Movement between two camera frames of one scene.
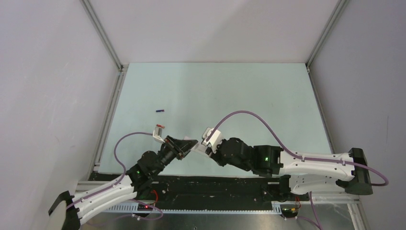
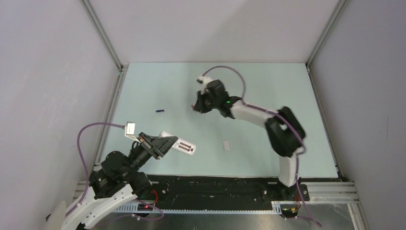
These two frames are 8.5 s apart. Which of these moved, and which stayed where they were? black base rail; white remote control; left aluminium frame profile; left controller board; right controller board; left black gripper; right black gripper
Moved: right black gripper; white remote control; left black gripper
Stayed: black base rail; left aluminium frame profile; right controller board; left controller board
